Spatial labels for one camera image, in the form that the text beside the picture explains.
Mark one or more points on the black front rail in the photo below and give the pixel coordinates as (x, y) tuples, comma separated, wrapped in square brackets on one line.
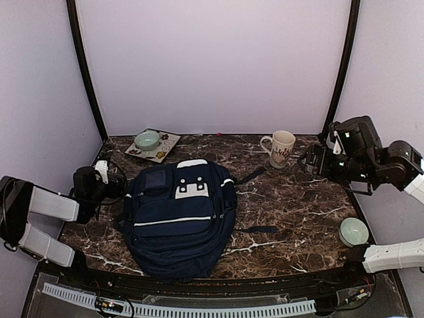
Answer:
[(229, 277)]

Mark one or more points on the navy blue student backpack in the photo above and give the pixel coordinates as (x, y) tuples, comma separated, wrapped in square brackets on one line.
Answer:
[(178, 218)]

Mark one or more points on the black frame post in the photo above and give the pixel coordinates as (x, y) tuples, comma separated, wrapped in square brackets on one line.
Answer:
[(344, 64), (84, 68)]

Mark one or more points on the square floral plate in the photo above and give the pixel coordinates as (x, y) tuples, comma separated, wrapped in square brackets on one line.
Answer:
[(166, 144)]

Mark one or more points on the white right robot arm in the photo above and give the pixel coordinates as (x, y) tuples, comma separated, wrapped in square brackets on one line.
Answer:
[(393, 198)]

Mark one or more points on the pale green bowl on plate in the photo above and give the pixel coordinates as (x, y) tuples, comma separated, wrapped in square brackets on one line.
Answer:
[(147, 140)]

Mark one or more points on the right black frame post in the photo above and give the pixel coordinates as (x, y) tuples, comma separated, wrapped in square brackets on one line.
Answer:
[(344, 64)]

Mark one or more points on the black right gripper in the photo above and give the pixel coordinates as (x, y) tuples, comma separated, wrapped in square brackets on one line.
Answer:
[(313, 152)]

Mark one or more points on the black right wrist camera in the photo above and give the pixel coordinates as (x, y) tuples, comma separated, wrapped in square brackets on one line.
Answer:
[(354, 136)]

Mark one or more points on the grey slotted cable duct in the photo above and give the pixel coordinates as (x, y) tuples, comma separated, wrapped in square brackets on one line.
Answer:
[(156, 306)]

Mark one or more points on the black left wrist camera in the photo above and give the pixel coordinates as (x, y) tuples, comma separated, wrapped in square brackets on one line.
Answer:
[(86, 184)]

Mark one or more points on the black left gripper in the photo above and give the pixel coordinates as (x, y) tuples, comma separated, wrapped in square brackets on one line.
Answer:
[(119, 193)]

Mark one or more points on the pale green bowl right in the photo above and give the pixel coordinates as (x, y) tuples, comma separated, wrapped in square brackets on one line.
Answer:
[(353, 231)]

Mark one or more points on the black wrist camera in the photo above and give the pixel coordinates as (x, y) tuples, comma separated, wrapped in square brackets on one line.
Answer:
[(86, 184), (354, 136)]

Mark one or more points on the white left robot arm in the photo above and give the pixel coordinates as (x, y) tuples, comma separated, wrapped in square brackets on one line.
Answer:
[(19, 198)]

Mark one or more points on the cream floral mug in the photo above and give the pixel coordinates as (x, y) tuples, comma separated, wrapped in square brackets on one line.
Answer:
[(282, 143)]

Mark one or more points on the left black frame post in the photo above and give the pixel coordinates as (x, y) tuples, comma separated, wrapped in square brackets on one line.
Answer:
[(84, 68)]

